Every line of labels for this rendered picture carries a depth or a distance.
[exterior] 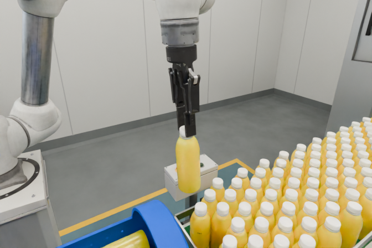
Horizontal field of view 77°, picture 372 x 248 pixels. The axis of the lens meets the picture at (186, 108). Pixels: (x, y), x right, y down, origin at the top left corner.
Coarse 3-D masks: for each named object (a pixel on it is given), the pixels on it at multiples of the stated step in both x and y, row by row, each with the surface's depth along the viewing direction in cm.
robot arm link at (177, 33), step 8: (160, 24) 53; (168, 24) 51; (176, 24) 50; (184, 24) 50; (192, 24) 51; (168, 32) 51; (176, 32) 51; (184, 32) 51; (192, 32) 52; (168, 40) 52; (176, 40) 52; (184, 40) 52; (192, 40) 53
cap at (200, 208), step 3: (195, 204) 76; (198, 204) 76; (201, 204) 76; (204, 204) 76; (195, 207) 75; (198, 207) 75; (201, 207) 75; (204, 207) 75; (195, 210) 75; (198, 210) 74; (201, 210) 74; (204, 210) 74; (198, 213) 74; (201, 213) 74; (204, 213) 75
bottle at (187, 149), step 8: (192, 136) 64; (176, 144) 66; (184, 144) 63; (192, 144) 64; (176, 152) 65; (184, 152) 63; (192, 152) 64; (176, 160) 68; (184, 160) 64; (192, 160) 64; (184, 168) 65; (192, 168) 65; (184, 176) 66; (192, 176) 66; (184, 184) 67; (192, 184) 67; (200, 184) 70; (184, 192) 68; (192, 192) 68
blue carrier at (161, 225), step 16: (144, 208) 58; (160, 208) 57; (112, 224) 65; (128, 224) 68; (144, 224) 71; (160, 224) 53; (176, 224) 53; (80, 240) 61; (96, 240) 64; (112, 240) 67; (160, 240) 50; (176, 240) 50
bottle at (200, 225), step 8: (192, 216) 76; (200, 216) 74; (208, 216) 76; (192, 224) 76; (200, 224) 74; (208, 224) 75; (192, 232) 77; (200, 232) 75; (208, 232) 77; (200, 240) 76; (208, 240) 78
